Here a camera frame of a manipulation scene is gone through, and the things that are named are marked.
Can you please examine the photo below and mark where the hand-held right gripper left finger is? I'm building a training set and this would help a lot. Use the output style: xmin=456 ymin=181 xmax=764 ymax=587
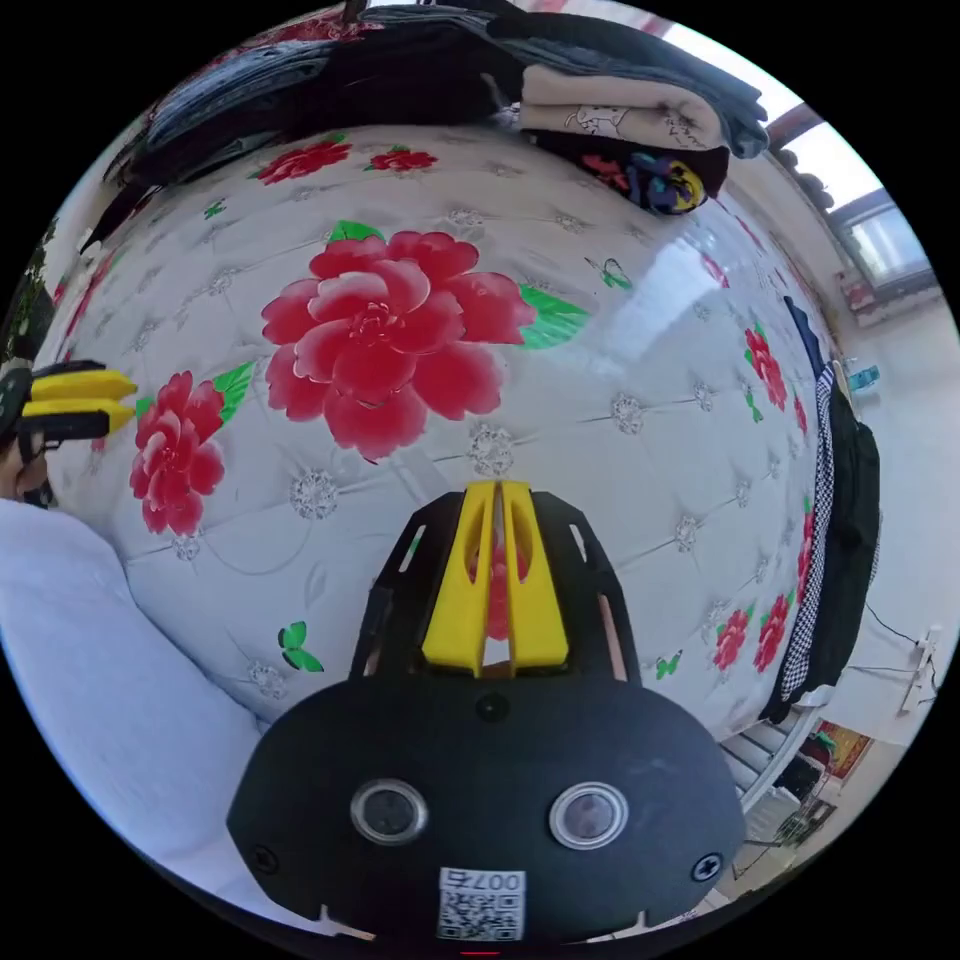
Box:
xmin=422 ymin=482 xmax=497 ymax=677

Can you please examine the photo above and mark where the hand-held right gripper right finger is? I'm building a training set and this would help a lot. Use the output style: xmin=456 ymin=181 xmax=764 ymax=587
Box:
xmin=500 ymin=479 xmax=570 ymax=677

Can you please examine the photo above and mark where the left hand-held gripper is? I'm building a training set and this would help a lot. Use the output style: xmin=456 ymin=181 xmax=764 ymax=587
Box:
xmin=0 ymin=359 xmax=139 ymax=511

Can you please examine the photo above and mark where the person's left hand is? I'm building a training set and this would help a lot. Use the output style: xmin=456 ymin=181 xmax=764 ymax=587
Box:
xmin=0 ymin=440 xmax=37 ymax=504

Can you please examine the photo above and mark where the bed with red flower sheet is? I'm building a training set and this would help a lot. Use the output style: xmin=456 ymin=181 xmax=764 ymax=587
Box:
xmin=33 ymin=123 xmax=849 ymax=740

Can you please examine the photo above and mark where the black and white checked garment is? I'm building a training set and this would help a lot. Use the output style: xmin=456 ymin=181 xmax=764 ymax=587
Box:
xmin=778 ymin=365 xmax=838 ymax=700

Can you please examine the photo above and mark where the person's body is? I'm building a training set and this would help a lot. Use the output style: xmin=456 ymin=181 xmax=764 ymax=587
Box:
xmin=0 ymin=497 xmax=376 ymax=940

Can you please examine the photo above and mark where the black hanging garment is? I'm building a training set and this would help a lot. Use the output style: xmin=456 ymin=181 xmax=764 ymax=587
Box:
xmin=757 ymin=389 xmax=883 ymax=726

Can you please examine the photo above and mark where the white power strip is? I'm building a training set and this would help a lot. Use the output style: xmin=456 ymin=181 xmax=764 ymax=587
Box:
xmin=898 ymin=623 xmax=948 ymax=715

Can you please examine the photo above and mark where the dark blue garment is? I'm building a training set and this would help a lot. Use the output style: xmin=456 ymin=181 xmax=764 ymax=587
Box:
xmin=782 ymin=295 xmax=828 ymax=370

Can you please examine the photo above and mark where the pile of clothes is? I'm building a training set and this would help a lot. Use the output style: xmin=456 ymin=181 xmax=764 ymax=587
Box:
xmin=78 ymin=0 xmax=774 ymax=256

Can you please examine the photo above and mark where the window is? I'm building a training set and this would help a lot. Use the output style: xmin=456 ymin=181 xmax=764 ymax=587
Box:
xmin=772 ymin=101 xmax=943 ymax=309

